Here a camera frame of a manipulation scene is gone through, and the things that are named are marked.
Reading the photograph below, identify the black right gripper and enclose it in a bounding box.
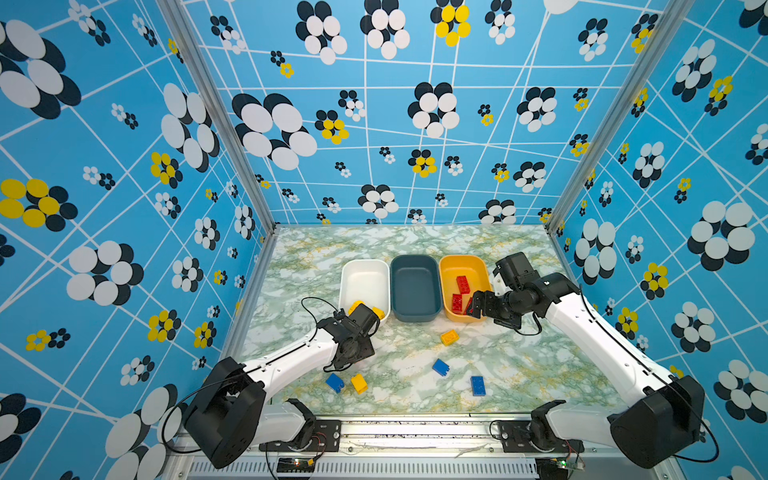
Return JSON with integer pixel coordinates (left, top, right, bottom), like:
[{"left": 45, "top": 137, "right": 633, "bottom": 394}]
[{"left": 464, "top": 290, "right": 523, "bottom": 327}]

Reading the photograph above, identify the red long lego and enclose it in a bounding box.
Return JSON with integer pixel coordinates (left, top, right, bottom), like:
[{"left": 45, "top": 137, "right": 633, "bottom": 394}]
[
  {"left": 456, "top": 275, "right": 471, "bottom": 295},
  {"left": 451, "top": 294, "right": 464, "bottom": 315}
]

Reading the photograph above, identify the yellow tall lego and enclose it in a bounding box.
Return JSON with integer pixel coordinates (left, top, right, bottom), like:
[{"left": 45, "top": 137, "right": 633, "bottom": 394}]
[{"left": 372, "top": 307, "right": 386, "bottom": 321}]

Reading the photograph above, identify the yellow plastic bin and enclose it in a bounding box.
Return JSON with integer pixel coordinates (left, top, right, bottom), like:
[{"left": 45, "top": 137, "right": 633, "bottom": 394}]
[{"left": 439, "top": 255, "right": 493, "bottom": 323}]

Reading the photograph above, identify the white plastic bin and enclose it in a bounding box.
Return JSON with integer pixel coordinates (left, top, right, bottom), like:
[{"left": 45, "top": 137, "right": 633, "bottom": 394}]
[{"left": 338, "top": 259, "right": 391, "bottom": 321}]

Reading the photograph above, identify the dark teal plastic bin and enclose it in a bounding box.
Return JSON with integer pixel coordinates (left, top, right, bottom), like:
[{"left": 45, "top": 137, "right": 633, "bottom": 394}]
[{"left": 390, "top": 255, "right": 443, "bottom": 323}]

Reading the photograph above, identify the small red lego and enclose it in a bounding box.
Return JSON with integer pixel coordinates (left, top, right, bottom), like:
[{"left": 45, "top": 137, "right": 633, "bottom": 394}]
[{"left": 464, "top": 297, "right": 474, "bottom": 316}]

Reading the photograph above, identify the yellow round lego piece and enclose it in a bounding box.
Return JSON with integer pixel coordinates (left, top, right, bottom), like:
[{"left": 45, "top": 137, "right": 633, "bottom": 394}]
[{"left": 348, "top": 300, "right": 364, "bottom": 315}]

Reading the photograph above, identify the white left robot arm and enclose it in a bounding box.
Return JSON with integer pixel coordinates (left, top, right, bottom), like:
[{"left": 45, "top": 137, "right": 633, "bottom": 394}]
[{"left": 182, "top": 304, "right": 381, "bottom": 469}]

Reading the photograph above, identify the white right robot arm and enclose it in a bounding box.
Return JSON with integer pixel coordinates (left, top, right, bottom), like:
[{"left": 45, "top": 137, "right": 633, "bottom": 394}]
[{"left": 464, "top": 253, "right": 705, "bottom": 469}]

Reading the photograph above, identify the yellow lego centre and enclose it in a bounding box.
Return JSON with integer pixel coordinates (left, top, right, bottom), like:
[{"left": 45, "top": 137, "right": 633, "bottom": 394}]
[{"left": 440, "top": 329, "right": 460, "bottom": 346}]

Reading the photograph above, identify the yellow lego front left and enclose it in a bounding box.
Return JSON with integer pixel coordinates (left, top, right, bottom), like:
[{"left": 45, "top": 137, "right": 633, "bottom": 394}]
[{"left": 350, "top": 374, "right": 368, "bottom": 394}]

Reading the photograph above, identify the blue lego front left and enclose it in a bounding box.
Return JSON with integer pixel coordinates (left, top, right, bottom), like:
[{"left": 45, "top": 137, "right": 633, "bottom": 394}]
[{"left": 325, "top": 373, "right": 345, "bottom": 394}]

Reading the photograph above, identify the blue lego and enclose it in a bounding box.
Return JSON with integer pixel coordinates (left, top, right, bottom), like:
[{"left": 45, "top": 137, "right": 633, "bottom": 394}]
[
  {"left": 432, "top": 359, "right": 450, "bottom": 377},
  {"left": 470, "top": 375, "right": 487, "bottom": 397},
  {"left": 325, "top": 373, "right": 345, "bottom": 394}
]

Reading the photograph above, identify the blue lego centre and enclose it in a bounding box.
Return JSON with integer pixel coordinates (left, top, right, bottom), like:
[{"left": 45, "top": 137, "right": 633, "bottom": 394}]
[{"left": 432, "top": 359, "right": 450, "bottom": 377}]

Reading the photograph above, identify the blue lego front right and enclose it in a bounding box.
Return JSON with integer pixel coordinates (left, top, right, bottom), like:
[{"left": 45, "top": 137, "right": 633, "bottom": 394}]
[{"left": 470, "top": 375, "right": 487, "bottom": 397}]

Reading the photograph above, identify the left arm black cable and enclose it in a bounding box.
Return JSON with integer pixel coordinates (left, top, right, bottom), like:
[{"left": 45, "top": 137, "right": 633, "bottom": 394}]
[{"left": 299, "top": 296, "right": 340, "bottom": 328}]

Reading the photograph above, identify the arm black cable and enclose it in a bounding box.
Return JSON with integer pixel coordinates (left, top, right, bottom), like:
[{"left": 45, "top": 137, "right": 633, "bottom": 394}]
[
  {"left": 575, "top": 287, "right": 720, "bottom": 464},
  {"left": 299, "top": 296, "right": 340, "bottom": 328}
]

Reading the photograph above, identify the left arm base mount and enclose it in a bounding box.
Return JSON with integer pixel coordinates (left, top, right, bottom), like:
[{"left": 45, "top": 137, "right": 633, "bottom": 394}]
[{"left": 259, "top": 419, "right": 342, "bottom": 454}]

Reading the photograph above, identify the aluminium front rail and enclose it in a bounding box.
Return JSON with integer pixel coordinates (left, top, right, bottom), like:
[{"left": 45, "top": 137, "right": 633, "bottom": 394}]
[{"left": 162, "top": 414, "right": 684, "bottom": 479}]

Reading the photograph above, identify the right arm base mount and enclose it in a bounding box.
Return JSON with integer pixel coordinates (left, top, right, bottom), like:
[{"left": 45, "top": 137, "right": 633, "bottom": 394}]
[{"left": 489, "top": 420, "right": 585, "bottom": 455}]

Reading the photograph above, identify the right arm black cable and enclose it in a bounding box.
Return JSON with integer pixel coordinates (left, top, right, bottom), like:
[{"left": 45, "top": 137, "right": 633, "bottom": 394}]
[{"left": 575, "top": 287, "right": 720, "bottom": 464}]

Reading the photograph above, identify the aluminium corner post right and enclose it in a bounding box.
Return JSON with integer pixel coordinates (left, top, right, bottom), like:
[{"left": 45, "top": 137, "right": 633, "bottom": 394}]
[{"left": 546, "top": 0, "right": 695, "bottom": 237}]

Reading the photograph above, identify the aluminium corner post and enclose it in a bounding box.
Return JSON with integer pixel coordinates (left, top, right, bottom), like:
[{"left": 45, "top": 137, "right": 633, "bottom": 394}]
[
  {"left": 546, "top": 0, "right": 695, "bottom": 237},
  {"left": 157, "top": 0, "right": 276, "bottom": 237}
]

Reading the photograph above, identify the aluminium corner post left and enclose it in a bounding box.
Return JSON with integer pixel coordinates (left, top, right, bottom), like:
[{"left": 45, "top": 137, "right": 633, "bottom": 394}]
[{"left": 157, "top": 0, "right": 276, "bottom": 237}]

